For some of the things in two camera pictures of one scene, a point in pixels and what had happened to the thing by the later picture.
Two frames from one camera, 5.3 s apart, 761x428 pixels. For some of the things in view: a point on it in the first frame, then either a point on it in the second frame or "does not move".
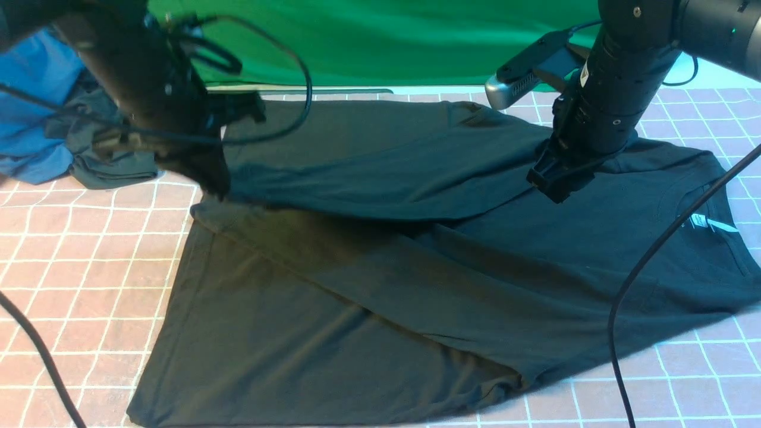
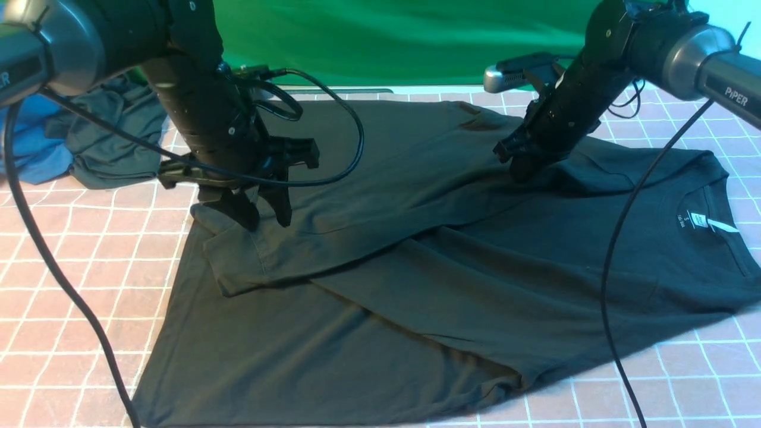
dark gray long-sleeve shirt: [392, 263] does not move
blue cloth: [37, 74] does not move
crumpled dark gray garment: [93, 112] does not move
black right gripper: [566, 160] to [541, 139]
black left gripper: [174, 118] to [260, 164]
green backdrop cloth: [273, 42] does not move
